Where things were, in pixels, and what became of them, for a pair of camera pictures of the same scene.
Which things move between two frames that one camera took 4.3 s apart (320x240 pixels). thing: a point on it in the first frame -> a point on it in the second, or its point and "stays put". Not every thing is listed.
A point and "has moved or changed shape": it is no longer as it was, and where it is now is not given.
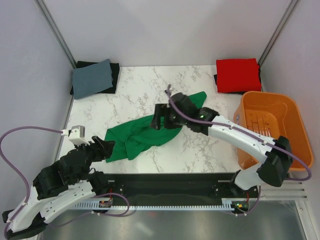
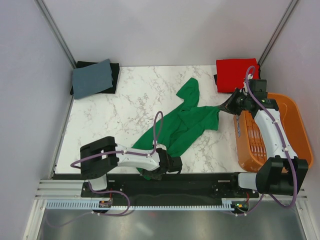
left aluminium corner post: (60, 36) stays put
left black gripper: (101, 153) -> (150, 175)
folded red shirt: (238, 75) stays put
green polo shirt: (133, 138) has moved or changed shape
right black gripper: (159, 111) -> (228, 105)
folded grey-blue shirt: (92, 79) stays put
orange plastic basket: (274, 115) stays put
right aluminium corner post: (285, 18) stays put
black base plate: (206, 188) stays put
